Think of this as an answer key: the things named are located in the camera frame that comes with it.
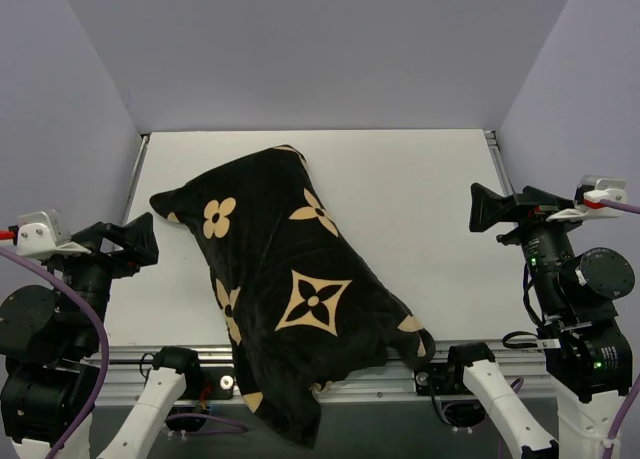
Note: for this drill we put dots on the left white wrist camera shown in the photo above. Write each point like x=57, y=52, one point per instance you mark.
x=43, y=234

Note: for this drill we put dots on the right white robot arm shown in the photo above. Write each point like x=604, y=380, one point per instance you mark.
x=570, y=298

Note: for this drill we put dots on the left aluminium side rail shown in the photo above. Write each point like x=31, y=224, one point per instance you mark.
x=137, y=167

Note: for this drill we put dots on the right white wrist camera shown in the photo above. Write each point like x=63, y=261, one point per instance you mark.
x=596, y=197

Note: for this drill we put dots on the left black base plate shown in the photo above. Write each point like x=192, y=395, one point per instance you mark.
x=218, y=383

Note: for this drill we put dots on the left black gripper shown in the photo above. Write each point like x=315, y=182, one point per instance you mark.
x=100, y=246

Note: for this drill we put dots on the aluminium front rail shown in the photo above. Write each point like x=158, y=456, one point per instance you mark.
x=391, y=383

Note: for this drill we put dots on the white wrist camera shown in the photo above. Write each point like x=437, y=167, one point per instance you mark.
x=43, y=234
x=596, y=197

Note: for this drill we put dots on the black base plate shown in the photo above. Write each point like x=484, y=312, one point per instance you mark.
x=439, y=379
x=218, y=383

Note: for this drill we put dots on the right aluminium side rail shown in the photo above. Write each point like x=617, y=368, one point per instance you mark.
x=494, y=149

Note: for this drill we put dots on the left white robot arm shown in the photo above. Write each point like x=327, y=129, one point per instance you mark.
x=53, y=335

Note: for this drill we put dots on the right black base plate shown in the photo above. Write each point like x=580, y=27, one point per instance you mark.
x=439, y=379

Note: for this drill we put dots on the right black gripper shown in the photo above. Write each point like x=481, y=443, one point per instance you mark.
x=530, y=215

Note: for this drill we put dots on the aluminium side rail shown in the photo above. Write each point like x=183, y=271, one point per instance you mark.
x=137, y=167
x=494, y=149

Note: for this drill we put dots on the black floral pillowcase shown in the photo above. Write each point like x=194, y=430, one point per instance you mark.
x=302, y=309

